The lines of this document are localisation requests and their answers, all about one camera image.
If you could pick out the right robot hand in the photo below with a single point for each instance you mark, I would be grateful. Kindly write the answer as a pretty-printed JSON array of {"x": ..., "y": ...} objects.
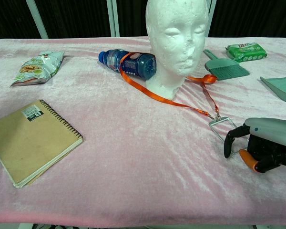
[{"x": 271, "y": 131}]

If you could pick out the white foam mannequin head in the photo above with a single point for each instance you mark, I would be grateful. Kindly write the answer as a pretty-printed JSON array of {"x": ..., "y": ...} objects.
[{"x": 176, "y": 47}]

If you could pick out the teal dustpan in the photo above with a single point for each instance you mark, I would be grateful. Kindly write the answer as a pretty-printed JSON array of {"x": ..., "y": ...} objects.
[{"x": 283, "y": 88}]

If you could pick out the teal hand brush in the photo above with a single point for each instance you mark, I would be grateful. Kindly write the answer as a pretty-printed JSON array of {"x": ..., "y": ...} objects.
[{"x": 224, "y": 68}]

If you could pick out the green wet wipes pack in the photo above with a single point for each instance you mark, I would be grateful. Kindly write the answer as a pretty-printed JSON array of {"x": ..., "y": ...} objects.
[{"x": 246, "y": 52}]

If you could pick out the pink velvet tablecloth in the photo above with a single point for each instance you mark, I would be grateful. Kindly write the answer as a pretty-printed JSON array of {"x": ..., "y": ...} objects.
[{"x": 143, "y": 155}]

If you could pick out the blue plastic drink bottle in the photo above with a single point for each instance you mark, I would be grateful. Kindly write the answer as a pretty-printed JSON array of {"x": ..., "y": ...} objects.
[{"x": 140, "y": 65}]

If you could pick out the brown spiral notebook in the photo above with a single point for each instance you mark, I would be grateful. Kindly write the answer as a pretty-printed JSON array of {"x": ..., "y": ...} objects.
[{"x": 31, "y": 140}]

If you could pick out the snack bag with nuts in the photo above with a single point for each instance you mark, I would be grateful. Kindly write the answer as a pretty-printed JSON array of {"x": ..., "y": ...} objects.
[{"x": 38, "y": 69}]

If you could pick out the white partition frame post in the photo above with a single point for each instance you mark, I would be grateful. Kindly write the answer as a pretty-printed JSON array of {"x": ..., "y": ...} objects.
[
  {"x": 212, "y": 19},
  {"x": 113, "y": 19},
  {"x": 37, "y": 20}
]

